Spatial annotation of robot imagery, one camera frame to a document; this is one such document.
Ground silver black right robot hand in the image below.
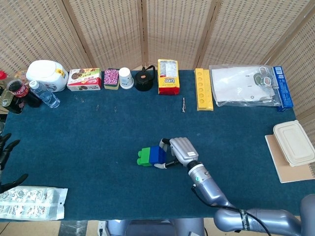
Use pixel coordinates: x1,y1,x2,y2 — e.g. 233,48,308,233
154,137,199,170

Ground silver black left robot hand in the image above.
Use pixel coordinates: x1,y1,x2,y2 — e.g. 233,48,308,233
0,132,29,194

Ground blue building block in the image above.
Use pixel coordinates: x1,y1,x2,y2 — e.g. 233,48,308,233
149,146,167,166

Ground green toy block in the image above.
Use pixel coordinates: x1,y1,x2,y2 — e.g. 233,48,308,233
136,147,154,167

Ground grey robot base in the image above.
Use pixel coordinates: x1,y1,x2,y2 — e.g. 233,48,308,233
98,219,205,236

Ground dark bottle gold label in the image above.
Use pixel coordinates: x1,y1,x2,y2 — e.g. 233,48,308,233
0,85,25,115

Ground white printed packet bag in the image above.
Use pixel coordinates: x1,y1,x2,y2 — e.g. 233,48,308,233
0,186,68,221

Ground cola bottle red label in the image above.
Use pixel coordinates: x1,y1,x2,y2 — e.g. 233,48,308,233
7,80,42,109

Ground yellow holed plastic tray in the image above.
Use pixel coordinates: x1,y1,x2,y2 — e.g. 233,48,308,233
194,68,214,112

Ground clear plastic water bottle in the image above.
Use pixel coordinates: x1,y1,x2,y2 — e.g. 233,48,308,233
29,80,61,109

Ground yellow red snack bag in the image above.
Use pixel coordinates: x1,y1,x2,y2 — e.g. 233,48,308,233
157,59,181,95

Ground red cap brown bottle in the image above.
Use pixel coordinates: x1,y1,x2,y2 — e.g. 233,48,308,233
0,70,15,87

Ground yellowish snack pack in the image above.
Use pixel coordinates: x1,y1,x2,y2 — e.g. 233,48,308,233
14,70,28,83

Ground blue felt tablecloth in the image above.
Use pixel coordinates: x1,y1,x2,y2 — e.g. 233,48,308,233
0,69,308,222

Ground clear plastic zip bag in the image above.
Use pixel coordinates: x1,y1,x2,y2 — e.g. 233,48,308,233
209,64,282,108

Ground white plastic lidded jug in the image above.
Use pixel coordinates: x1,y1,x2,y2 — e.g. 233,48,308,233
26,60,69,93

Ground white paper cup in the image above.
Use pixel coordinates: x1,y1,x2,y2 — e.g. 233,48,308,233
119,67,135,89

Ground yellow sponge patterned pink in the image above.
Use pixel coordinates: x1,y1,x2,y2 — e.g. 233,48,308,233
103,68,120,90

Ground brown spiral notebook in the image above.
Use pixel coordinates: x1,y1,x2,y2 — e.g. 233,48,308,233
264,134,315,184

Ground chocolate cookie box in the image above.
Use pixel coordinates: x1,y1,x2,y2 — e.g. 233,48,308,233
66,68,102,92

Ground beige lidded food container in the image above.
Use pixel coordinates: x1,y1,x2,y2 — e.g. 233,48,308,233
273,120,315,168

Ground blue cardboard box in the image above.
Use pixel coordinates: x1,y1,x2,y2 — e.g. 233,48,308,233
272,65,295,113

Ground woven wooden folding screen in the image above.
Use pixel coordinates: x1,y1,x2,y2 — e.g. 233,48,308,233
0,0,315,138

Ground black kettle with handle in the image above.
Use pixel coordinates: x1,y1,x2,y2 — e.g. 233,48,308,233
134,65,157,92

